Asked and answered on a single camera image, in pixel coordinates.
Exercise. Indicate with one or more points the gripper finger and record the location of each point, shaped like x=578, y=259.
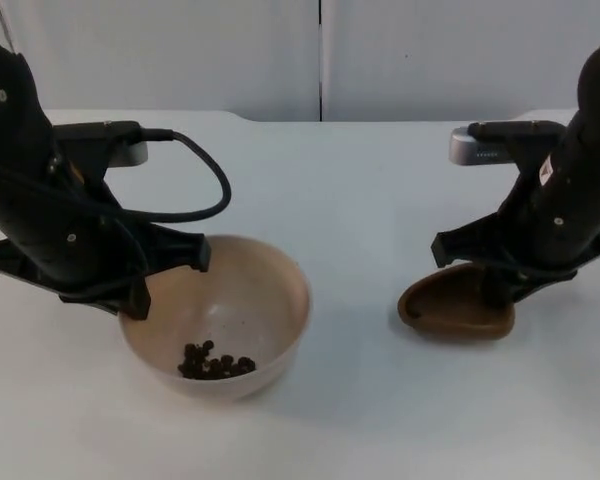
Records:
x=493, y=287
x=139, y=300
x=200, y=252
x=442, y=248

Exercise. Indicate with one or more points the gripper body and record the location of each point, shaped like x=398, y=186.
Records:
x=55, y=240
x=565, y=210

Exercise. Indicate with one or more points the dark brown wooden cup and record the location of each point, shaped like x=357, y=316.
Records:
x=450, y=315

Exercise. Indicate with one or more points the pale wooden bowl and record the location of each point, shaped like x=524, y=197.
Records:
x=260, y=290

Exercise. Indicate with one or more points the coffee beans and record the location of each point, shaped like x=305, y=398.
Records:
x=215, y=364

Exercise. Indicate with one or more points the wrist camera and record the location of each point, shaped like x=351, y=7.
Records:
x=127, y=152
x=470, y=150

